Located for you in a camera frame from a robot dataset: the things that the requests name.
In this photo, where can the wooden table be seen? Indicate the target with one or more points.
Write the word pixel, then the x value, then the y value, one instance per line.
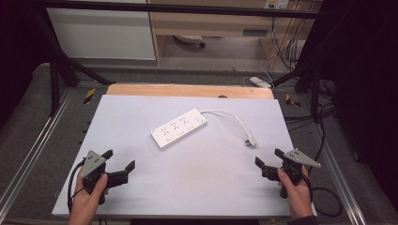
pixel 187 90

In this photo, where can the small white floor power strip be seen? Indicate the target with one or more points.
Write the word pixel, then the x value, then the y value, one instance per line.
pixel 259 82

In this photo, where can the wooden desk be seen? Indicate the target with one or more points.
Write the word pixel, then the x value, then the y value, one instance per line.
pixel 212 22

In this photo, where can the black curtain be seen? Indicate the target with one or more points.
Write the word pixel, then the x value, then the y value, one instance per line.
pixel 366 78
pixel 15 47

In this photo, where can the white cabinet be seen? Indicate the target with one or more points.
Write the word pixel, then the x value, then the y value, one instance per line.
pixel 100 34

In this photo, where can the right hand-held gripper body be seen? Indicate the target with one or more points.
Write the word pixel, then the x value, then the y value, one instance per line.
pixel 292 167

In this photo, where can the black metal frame bar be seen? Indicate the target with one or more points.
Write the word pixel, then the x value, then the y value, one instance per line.
pixel 187 8

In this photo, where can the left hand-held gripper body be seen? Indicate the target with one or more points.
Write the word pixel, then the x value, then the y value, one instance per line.
pixel 92 164

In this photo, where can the white wall socket panel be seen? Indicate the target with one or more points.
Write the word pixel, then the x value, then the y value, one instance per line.
pixel 277 3

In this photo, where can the black metal stand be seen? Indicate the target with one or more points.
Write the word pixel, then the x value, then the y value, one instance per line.
pixel 56 72
pixel 314 90

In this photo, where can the white chair base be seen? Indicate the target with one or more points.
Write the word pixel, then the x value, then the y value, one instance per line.
pixel 189 39

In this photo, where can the person's right hand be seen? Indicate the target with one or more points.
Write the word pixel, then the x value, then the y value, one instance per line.
pixel 296 195

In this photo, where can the person's left hand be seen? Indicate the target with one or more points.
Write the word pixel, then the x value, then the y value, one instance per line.
pixel 89 197

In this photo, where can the aluminium rail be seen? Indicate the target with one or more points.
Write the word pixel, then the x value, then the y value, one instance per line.
pixel 34 146
pixel 339 175

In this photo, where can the pale lilac table mat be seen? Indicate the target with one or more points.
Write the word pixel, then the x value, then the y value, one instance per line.
pixel 200 175

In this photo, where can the white power plug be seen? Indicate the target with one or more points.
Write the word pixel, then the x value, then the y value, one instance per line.
pixel 251 142

